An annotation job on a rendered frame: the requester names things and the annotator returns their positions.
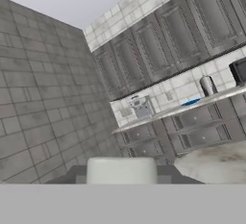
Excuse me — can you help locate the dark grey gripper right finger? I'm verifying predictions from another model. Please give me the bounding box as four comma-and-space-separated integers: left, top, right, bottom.
157, 164, 206, 185

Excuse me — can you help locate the black small appliance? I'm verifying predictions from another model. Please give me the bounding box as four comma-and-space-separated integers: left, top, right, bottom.
228, 57, 246, 88

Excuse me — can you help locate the grey base cupboard run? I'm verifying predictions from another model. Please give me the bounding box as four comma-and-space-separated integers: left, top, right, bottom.
112, 92, 246, 166

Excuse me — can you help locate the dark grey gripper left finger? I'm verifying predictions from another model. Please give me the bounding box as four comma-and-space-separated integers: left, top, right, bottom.
45, 164, 88, 185

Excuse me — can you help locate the white wall socket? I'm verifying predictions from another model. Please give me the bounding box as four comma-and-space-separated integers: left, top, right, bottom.
119, 106, 133, 117
164, 89, 176, 103

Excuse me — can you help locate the silver coffee machine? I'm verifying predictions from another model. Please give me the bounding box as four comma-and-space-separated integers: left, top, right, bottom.
128, 94, 158, 120

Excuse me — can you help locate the blue plate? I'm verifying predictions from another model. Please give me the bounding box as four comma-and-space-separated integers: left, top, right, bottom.
180, 97, 203, 108

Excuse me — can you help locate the silver canister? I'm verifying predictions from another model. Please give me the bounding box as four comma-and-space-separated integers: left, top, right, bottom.
199, 74, 219, 98

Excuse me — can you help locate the grey wall cupboard run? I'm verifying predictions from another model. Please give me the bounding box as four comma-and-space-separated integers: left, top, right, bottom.
91, 0, 246, 102

